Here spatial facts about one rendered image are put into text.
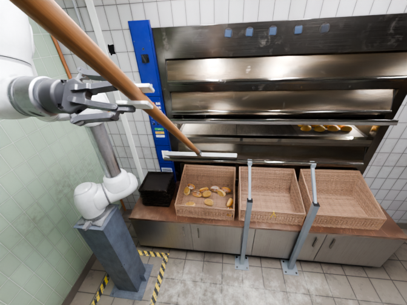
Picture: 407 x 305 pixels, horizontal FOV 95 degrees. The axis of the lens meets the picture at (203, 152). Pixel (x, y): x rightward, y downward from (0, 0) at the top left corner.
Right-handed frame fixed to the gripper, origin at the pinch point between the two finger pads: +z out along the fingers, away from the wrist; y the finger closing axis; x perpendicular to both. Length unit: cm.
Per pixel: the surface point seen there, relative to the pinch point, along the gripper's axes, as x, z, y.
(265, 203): -161, 61, 41
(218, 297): -152, 18, 127
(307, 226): -128, 87, 53
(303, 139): -143, 91, -21
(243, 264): -174, 42, 106
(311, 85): -111, 85, -59
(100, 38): -86, -80, -86
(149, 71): -101, -44, -67
